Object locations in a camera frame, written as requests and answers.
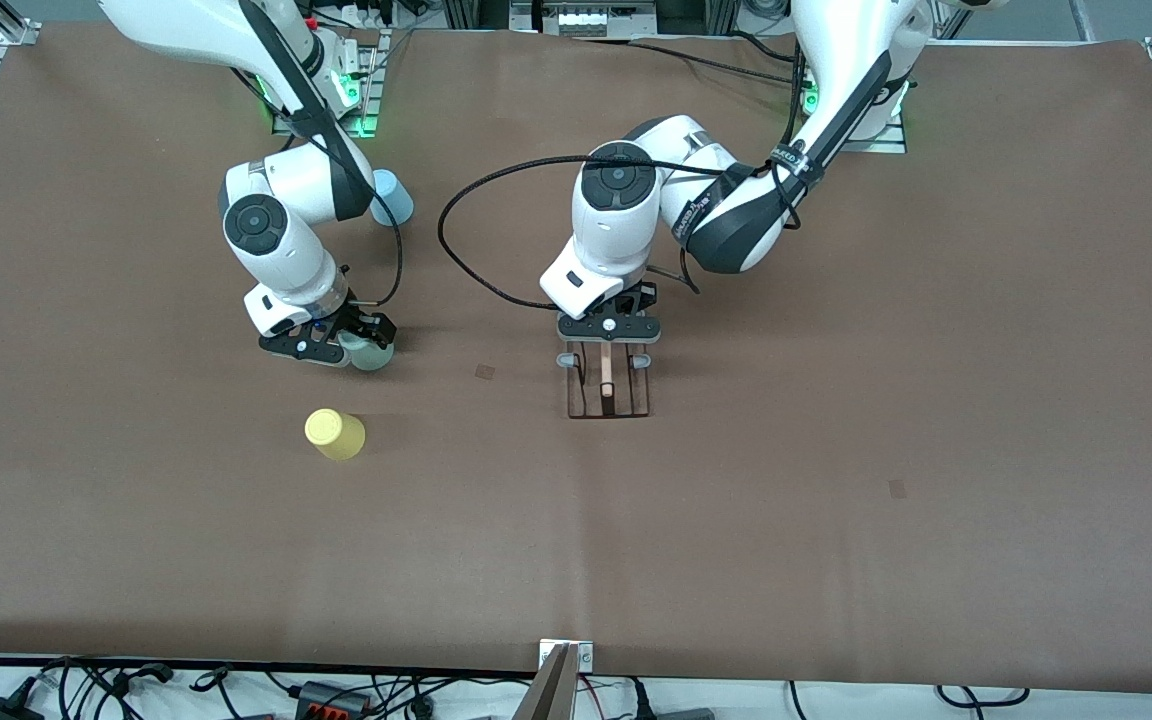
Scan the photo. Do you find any pale green plastic cup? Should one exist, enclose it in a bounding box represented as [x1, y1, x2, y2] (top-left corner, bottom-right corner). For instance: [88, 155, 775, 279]
[340, 335, 397, 373]

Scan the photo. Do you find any grey control box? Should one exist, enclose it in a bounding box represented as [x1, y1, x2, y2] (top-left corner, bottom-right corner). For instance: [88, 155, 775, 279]
[510, 0, 659, 37]

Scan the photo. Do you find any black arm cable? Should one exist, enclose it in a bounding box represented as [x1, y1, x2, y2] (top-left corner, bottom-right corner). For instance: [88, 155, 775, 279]
[236, 0, 405, 307]
[437, 60, 815, 312]

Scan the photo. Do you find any black plug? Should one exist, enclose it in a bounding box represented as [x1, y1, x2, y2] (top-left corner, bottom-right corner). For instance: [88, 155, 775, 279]
[626, 680, 715, 720]

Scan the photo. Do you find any black wire cup holder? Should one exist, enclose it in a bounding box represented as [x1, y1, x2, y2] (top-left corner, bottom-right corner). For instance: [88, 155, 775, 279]
[555, 340, 653, 420]

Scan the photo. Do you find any orange black connector block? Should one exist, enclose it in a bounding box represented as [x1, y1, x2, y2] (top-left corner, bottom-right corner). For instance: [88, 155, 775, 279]
[296, 680, 373, 717]

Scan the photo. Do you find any grey metal bar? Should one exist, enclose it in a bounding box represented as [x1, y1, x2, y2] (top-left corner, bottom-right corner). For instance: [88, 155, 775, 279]
[514, 643, 580, 720]

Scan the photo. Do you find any black looped cable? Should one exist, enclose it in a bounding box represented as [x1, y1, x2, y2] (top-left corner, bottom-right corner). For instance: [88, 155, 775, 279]
[934, 683, 1030, 708]

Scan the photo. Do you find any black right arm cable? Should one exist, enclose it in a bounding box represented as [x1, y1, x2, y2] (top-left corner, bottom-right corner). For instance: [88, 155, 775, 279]
[236, 0, 405, 307]

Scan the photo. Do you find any light blue plastic cup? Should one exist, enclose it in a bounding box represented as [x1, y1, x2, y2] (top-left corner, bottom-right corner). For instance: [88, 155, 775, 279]
[370, 169, 415, 227]

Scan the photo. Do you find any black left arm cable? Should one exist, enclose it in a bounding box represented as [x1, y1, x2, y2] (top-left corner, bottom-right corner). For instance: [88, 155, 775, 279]
[437, 60, 815, 312]

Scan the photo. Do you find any small metal table bracket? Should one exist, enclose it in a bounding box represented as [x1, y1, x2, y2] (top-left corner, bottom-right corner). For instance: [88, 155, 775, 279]
[539, 640, 594, 673]

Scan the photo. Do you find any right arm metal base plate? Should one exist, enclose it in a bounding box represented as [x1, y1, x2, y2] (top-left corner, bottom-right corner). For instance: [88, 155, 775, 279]
[270, 28, 393, 139]

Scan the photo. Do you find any yellow plastic cup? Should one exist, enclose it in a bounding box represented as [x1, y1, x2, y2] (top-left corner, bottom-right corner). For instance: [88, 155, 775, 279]
[304, 408, 367, 462]

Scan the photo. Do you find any black cable on table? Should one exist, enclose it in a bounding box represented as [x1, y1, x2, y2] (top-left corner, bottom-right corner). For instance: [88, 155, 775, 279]
[576, 30, 807, 91]

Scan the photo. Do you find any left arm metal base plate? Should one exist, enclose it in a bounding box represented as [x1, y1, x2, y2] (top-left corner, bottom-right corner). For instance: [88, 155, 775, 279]
[836, 100, 908, 155]

